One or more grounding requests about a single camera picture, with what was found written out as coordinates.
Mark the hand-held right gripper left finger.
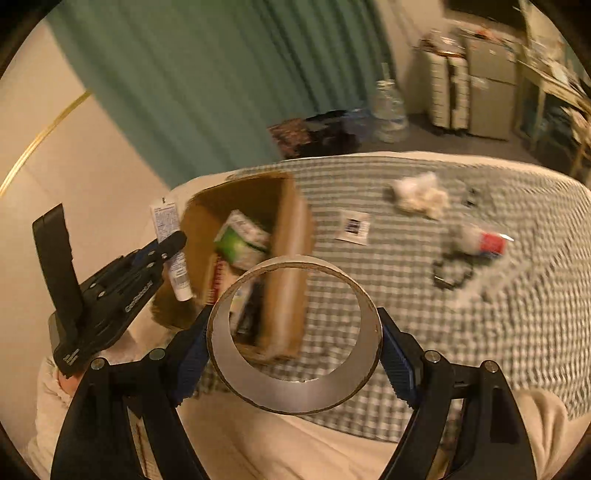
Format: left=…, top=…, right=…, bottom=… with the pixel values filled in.
left=50, top=307, right=213, bottom=480

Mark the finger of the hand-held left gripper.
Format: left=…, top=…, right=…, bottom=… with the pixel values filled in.
left=117, top=256, right=169, bottom=289
left=139, top=231, right=189, bottom=261

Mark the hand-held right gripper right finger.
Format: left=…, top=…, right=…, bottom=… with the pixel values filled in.
left=376, top=307, right=539, bottom=480

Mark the white tube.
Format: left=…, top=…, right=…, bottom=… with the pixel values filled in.
left=150, top=198, right=194, bottom=303

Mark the red and cream notebook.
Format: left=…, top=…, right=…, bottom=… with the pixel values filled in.
left=208, top=256, right=241, bottom=305

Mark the green and white carton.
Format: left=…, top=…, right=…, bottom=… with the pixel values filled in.
left=213, top=210, right=272, bottom=273

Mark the beige tape roll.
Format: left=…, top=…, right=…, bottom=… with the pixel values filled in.
left=206, top=256, right=384, bottom=414

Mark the black cord loop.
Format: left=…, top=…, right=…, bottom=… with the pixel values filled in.
left=431, top=251, right=478, bottom=291

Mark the brown cardboard box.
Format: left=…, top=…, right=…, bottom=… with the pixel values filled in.
left=152, top=171, right=317, bottom=365

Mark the white barcode card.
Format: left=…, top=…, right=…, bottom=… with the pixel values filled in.
left=335, top=209, right=374, bottom=244

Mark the person's left forearm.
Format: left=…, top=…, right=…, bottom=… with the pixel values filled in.
left=25, top=355, right=88, bottom=480

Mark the person's left hand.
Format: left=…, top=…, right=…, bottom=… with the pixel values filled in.
left=55, top=369, right=86, bottom=393

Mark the white and red small item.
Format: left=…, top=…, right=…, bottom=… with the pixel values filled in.
left=450, top=222, right=515, bottom=257

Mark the patterned dark box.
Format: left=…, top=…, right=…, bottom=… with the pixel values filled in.
left=269, top=119, right=311, bottom=155

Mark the person's leg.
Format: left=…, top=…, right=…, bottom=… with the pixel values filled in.
left=512, top=388, right=587, bottom=480

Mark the green curtain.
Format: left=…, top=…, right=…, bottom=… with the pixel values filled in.
left=46, top=0, right=398, bottom=190

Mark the black flat item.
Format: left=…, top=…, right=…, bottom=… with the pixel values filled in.
left=305, top=111, right=361, bottom=155

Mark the crushed blue plastic bottle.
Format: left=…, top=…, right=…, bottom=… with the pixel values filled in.
left=344, top=108, right=375, bottom=139

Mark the large clear water bottle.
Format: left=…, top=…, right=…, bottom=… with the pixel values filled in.
left=369, top=62, right=409, bottom=144

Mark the white suitcase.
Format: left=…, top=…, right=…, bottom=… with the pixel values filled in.
left=422, top=34, right=472, bottom=134

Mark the grey mini fridge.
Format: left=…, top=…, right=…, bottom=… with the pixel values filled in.
left=464, top=34, right=520, bottom=141

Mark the cream dressing table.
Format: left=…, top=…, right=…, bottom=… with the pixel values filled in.
left=515, top=28, right=591, bottom=153

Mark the black wall television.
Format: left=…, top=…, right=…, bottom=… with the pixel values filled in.
left=445, top=0, right=527, bottom=19

